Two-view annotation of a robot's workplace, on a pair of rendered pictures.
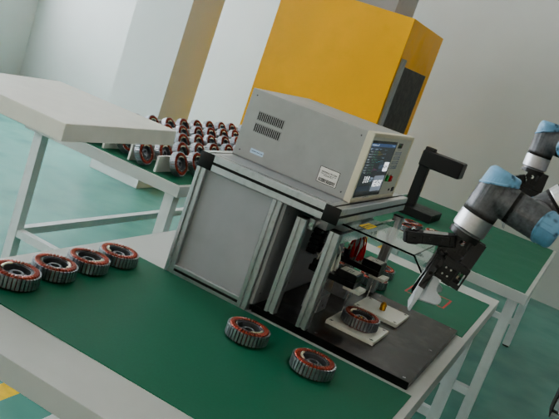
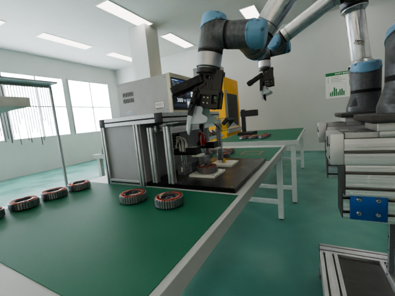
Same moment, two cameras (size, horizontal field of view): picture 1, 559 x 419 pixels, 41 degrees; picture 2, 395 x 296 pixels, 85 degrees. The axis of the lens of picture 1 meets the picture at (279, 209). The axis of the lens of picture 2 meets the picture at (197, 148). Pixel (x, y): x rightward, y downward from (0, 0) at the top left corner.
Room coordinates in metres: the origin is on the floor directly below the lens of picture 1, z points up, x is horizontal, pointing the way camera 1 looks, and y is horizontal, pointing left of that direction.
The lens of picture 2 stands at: (0.90, -0.43, 1.06)
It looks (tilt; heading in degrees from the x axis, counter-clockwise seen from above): 7 degrees down; 8
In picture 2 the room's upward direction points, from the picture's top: 5 degrees counter-clockwise
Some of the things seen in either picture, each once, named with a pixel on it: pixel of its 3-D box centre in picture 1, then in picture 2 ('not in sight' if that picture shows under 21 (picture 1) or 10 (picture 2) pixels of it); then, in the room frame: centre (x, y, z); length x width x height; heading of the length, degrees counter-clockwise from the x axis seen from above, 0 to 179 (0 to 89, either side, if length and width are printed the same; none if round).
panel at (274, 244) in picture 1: (313, 242); (178, 144); (2.25, -0.13, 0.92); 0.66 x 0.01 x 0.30; 159
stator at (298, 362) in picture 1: (312, 364); (168, 199); (1.69, -0.20, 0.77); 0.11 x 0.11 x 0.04
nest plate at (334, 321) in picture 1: (357, 327); (207, 172); (2.05, -0.32, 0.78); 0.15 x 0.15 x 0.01; 69
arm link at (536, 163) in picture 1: (536, 163); (264, 64); (2.37, -0.71, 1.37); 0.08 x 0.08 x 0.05
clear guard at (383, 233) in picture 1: (386, 244); (201, 125); (2.04, -0.32, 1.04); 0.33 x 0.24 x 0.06; 69
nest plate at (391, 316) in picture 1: (381, 311); (224, 163); (2.27, -0.41, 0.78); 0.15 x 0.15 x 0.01; 69
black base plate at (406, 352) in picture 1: (363, 321); (214, 170); (2.17, -0.35, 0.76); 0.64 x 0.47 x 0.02; 159
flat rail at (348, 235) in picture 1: (368, 229); (197, 126); (2.20, -0.28, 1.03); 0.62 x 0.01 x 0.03; 159
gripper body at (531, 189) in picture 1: (528, 188); (266, 77); (2.37, -0.72, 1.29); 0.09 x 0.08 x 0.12; 71
